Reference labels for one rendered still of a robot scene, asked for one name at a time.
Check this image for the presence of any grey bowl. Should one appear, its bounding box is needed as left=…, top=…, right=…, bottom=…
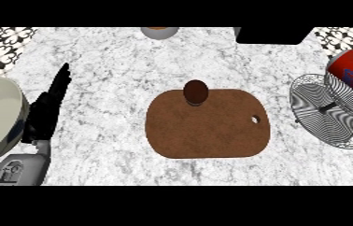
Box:
left=138, top=26, right=180, bottom=41

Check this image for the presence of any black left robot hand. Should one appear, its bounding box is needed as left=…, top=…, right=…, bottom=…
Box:
left=20, top=62, right=72, bottom=145

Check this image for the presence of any pale grey-green rounded appliance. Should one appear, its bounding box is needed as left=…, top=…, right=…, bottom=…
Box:
left=0, top=77, right=30, bottom=158

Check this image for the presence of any wire tiered basket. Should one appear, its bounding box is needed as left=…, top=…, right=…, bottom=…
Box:
left=287, top=71, right=353, bottom=150

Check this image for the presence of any black appliance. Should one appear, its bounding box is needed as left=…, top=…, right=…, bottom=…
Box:
left=233, top=26, right=315, bottom=46

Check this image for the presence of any brown wooden cutting board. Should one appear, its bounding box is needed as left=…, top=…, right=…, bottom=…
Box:
left=143, top=88, right=271, bottom=160

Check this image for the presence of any red and blue container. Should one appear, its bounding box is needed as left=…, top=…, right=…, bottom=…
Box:
left=324, top=49, right=353, bottom=88

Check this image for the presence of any dark brown can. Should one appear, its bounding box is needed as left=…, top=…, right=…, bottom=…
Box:
left=181, top=79, right=209, bottom=107

